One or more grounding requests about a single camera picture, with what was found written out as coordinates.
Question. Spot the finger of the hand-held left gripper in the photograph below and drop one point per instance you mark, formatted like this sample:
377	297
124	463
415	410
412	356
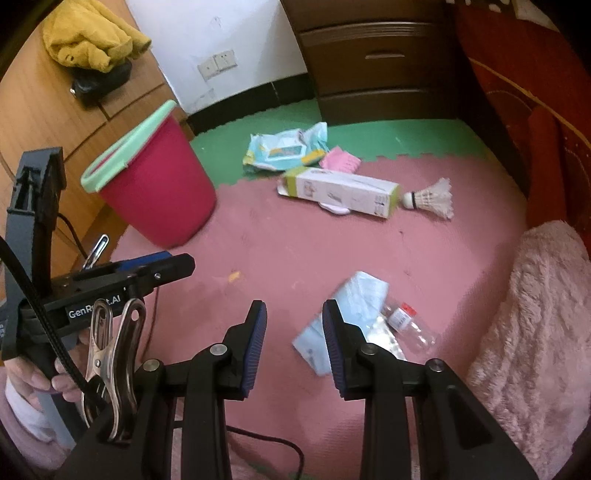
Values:
175	267

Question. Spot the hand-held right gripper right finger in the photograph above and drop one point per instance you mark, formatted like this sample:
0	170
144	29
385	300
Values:
332	346

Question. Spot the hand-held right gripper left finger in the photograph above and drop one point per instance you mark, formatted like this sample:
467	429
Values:
256	341

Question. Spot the silver foil blister pack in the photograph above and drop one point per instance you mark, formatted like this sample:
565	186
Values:
385	339

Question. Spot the blue face mask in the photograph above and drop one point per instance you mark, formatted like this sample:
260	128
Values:
360	295

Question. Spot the clear plastic bottle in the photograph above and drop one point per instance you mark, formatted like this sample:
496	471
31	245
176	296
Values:
411	330

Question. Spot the red bucket with green rim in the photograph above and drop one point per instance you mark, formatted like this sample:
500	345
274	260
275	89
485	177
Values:
157	184

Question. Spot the blue yellow wet wipes packet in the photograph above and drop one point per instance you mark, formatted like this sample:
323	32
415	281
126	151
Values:
277	150

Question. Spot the white box with green end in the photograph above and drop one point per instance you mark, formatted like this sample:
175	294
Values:
346	189

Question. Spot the white feather shuttlecock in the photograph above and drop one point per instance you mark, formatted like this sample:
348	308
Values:
434	198

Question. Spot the pink paper note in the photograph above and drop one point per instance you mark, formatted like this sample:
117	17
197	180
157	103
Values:
339	161

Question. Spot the person's left hand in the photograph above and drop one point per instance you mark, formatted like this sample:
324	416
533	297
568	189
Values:
27	374

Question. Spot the metal spring clip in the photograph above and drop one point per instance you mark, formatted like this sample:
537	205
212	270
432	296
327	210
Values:
97	249
120	350

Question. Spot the pink foam mat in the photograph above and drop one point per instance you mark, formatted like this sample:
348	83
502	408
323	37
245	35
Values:
277	240

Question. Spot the light wooden wardrobe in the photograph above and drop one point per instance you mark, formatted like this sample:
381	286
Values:
46	129

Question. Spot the small white plastic piece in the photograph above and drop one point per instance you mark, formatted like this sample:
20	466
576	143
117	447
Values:
334	208

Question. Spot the black object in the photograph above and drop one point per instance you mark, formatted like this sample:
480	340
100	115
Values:
99	83

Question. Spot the pink fluffy blanket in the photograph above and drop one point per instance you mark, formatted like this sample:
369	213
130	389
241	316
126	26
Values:
531	323

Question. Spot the green foam mat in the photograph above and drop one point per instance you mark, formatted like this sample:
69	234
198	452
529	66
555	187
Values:
415	138

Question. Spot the yellow cloth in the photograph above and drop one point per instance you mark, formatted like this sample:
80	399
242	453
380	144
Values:
87	37

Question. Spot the dark brown drawer cabinet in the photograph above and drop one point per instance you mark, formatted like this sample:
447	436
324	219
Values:
383	78

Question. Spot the red patterned bed cover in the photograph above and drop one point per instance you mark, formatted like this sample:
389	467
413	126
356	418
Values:
531	115

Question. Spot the white wall socket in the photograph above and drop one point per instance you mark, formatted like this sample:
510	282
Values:
225	61
207	69

